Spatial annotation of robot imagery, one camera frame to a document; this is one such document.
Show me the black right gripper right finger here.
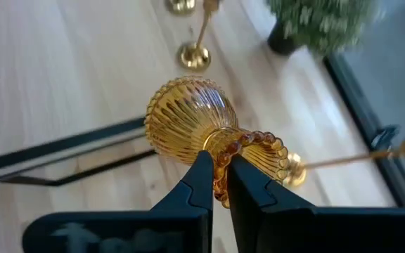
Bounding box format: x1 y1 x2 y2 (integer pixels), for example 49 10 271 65
226 154 405 253

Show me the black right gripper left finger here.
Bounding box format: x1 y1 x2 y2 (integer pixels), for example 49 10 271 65
22 150 214 253

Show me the tall brass candlestick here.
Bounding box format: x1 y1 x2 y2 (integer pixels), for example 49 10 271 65
165 0 197 16
282 135 405 188

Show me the amber ribbed glass candle holder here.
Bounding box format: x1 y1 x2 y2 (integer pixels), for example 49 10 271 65
143 75 290 209

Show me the short brass candlestick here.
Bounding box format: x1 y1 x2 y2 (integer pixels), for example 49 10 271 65
176 0 221 71

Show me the potted green plant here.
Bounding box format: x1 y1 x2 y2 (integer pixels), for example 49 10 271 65
265 0 383 57

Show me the wooden tray with black frame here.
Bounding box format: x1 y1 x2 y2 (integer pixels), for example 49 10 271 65
0 117 158 187

